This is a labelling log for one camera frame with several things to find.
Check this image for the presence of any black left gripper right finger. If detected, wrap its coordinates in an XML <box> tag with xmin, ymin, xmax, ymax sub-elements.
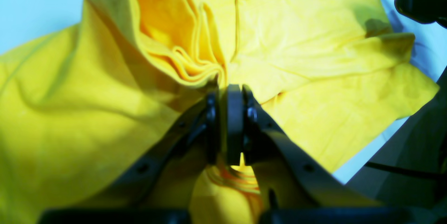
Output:
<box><xmin>225</xmin><ymin>84</ymin><xmax>415</xmax><ymax>224</ymax></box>

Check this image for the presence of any yellow T-shirt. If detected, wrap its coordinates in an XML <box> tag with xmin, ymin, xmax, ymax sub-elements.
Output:
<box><xmin>1</xmin><ymin>0</ymin><xmax>439</xmax><ymax>224</ymax></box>

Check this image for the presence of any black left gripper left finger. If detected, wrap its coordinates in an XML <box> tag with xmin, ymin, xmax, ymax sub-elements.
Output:
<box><xmin>38</xmin><ymin>88</ymin><xmax>220</xmax><ymax>224</ymax></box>

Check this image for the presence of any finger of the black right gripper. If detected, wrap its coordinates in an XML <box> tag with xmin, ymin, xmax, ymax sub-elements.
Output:
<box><xmin>394</xmin><ymin>0</ymin><xmax>447</xmax><ymax>29</ymax></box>

